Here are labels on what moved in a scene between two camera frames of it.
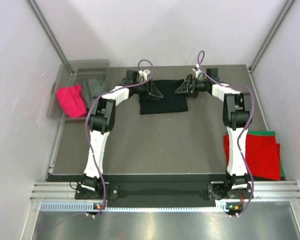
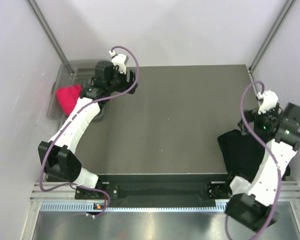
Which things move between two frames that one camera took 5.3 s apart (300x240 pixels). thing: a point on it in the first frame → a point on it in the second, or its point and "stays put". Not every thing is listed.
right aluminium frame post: x=269 y=38 stays put
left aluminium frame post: x=37 y=13 stays put
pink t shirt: x=73 y=101 stays put
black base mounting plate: x=158 y=187 stays put
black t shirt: x=171 y=101 → x=243 y=155
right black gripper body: x=197 y=87 → x=261 y=121
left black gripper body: x=144 y=90 → x=119 y=83
